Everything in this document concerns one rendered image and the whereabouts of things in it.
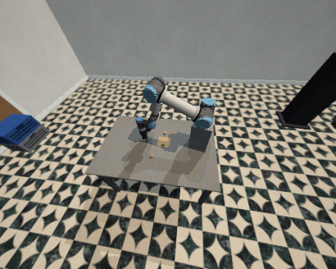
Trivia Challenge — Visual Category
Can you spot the tan flat mat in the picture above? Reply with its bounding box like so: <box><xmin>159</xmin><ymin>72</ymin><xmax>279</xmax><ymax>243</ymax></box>
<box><xmin>157</xmin><ymin>136</ymin><xmax>171</xmax><ymax>148</ymax></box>

